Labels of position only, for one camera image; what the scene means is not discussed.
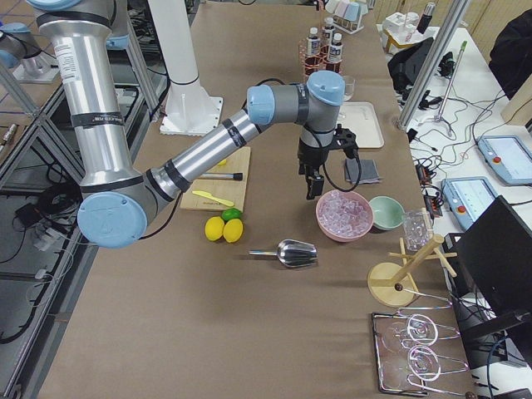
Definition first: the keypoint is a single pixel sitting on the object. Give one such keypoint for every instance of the clear wine glass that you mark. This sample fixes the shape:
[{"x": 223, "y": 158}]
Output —
[{"x": 349, "y": 84}]

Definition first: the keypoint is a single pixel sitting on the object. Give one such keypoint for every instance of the tea bottle white cap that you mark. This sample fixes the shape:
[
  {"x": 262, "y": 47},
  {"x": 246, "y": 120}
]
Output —
[{"x": 312, "y": 43}]

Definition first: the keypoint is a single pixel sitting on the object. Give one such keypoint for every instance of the black monitor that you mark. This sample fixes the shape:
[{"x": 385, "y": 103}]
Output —
[{"x": 496, "y": 253}]

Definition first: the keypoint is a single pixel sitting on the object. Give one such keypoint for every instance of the wooden cutting board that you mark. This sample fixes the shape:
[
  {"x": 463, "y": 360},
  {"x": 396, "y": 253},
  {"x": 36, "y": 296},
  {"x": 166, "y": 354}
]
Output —
[{"x": 231, "y": 190}]

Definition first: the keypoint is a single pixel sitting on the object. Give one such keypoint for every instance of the cream rabbit tray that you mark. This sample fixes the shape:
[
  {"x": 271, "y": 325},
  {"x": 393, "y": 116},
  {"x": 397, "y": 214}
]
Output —
[{"x": 361, "y": 119}]

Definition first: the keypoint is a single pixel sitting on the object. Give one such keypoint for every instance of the aluminium frame post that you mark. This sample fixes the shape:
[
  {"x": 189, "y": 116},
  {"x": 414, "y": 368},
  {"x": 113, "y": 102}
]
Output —
[{"x": 447, "y": 29}]

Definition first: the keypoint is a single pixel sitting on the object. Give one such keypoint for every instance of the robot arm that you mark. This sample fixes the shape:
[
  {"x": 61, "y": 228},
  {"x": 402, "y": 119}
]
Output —
[
  {"x": 118, "y": 201},
  {"x": 17, "y": 44}
]

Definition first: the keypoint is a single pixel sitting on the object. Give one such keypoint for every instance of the blue teach pendant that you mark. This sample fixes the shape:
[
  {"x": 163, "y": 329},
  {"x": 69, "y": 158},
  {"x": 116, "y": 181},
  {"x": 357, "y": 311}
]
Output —
[
  {"x": 468, "y": 198},
  {"x": 508, "y": 157}
]

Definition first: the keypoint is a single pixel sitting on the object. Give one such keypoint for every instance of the steel muddler black tip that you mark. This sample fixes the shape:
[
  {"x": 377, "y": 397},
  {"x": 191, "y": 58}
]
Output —
[{"x": 222, "y": 176}]

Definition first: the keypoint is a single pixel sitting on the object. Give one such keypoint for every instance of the white cup rack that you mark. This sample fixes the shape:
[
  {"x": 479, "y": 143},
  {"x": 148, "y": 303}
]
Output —
[{"x": 347, "y": 14}]

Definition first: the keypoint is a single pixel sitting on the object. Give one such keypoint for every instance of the grey folded cloth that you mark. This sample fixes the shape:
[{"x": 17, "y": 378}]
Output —
[{"x": 366, "y": 169}]

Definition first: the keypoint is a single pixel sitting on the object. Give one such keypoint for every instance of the pink bowl with ice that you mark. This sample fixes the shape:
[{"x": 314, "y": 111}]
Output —
[{"x": 344, "y": 216}]

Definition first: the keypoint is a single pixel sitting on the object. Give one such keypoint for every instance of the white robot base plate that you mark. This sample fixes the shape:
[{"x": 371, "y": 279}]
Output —
[{"x": 184, "y": 116}]

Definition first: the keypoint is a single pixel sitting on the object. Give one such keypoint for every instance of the metal ice scoop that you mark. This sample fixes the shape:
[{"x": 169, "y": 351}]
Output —
[{"x": 291, "y": 253}]

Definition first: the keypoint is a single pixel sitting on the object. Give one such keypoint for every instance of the clear glass mug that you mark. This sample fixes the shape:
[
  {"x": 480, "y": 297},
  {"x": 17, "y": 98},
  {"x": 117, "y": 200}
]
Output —
[{"x": 417, "y": 228}]

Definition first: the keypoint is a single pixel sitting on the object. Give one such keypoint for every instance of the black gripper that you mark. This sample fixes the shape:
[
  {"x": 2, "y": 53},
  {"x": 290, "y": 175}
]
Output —
[{"x": 309, "y": 155}]

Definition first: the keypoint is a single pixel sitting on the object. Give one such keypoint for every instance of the yellow lemon upper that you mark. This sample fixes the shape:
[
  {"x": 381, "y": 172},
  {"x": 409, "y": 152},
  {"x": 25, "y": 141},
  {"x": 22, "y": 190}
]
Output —
[{"x": 214, "y": 228}]

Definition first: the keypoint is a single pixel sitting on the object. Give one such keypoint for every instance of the wooden cup tree stand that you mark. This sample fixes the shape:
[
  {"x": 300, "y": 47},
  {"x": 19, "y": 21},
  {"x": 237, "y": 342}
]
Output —
[{"x": 392, "y": 284}]

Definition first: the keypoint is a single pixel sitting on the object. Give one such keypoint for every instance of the metal glass hanger rack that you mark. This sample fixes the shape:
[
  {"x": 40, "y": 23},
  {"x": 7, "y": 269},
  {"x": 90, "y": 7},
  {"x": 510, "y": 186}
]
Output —
[{"x": 404, "y": 346}]

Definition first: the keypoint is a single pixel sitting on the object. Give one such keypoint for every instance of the copper wire bottle basket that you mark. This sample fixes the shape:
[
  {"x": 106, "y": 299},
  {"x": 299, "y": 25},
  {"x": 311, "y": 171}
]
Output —
[{"x": 314, "y": 64}]

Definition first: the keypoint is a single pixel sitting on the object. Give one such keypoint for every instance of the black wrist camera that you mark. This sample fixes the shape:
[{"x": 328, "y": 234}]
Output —
[{"x": 345, "y": 140}]

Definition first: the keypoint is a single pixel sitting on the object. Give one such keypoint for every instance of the yellow lemon lower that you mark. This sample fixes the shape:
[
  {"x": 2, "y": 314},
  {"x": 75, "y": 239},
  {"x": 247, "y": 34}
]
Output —
[{"x": 233, "y": 230}]

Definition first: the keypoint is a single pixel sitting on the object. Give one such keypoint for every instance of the green bowl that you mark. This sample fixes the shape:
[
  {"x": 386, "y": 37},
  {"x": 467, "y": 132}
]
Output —
[{"x": 387, "y": 213}]

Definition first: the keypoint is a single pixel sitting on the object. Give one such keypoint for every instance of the yellow plastic knife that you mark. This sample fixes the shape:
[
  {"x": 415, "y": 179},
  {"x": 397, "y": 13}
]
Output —
[{"x": 209, "y": 196}]

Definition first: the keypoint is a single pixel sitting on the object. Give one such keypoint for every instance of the yellow lemon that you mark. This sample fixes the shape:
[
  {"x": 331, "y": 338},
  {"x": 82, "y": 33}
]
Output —
[
  {"x": 214, "y": 228},
  {"x": 233, "y": 230}
]

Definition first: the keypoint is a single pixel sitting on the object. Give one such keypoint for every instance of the green lime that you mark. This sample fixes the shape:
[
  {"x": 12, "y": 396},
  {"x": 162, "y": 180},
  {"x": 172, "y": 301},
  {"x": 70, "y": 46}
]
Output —
[{"x": 231, "y": 213}]

